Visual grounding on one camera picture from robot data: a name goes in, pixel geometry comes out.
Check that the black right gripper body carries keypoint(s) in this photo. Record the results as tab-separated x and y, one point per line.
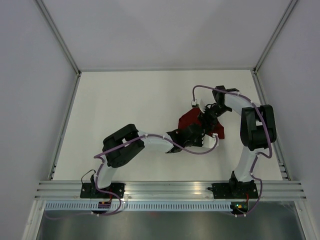
212	114

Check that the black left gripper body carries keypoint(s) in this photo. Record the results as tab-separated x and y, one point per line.
197	143

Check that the dark red cloth napkin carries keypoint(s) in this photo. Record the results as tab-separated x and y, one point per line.
192	117

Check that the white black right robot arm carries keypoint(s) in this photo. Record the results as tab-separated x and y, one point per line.
257	133

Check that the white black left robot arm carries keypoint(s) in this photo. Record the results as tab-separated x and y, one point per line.
125	144

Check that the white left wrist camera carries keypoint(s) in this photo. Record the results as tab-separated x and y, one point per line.
210	142

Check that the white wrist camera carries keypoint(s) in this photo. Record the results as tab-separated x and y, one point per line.
198	103
210	142

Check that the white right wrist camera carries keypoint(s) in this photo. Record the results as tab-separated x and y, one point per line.
198	103

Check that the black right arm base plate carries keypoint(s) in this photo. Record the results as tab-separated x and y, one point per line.
237	191

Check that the right aluminium side rail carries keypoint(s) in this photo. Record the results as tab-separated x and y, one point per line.
271	126

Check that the aluminium side rail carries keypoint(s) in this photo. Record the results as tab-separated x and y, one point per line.
65	120
271	126

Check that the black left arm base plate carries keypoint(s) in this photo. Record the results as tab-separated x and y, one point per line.
89	191

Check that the left aluminium side rail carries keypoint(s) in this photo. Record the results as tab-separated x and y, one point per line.
65	120

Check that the right aluminium frame post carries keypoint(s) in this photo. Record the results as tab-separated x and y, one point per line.
277	31

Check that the aluminium frame post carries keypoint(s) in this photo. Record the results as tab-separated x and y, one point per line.
57	34
277	31

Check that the aluminium front rail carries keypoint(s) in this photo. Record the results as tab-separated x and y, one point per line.
278	190

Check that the white slotted cable duct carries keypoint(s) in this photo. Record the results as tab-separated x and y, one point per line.
223	206

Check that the left aluminium frame post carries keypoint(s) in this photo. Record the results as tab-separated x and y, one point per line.
57	34

